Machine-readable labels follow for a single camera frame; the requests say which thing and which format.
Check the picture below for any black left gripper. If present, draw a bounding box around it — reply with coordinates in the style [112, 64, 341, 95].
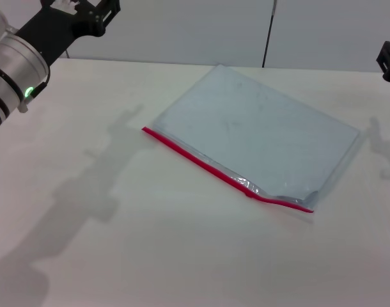
[15, 0, 121, 67]

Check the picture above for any clear red-zipper document bag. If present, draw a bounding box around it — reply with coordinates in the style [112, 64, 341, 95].
[141, 63, 362, 214]

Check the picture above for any thin black background pole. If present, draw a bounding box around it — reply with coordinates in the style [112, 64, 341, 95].
[261, 0, 278, 68]

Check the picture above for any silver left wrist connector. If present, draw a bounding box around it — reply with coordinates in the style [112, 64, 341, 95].
[17, 94, 35, 113]

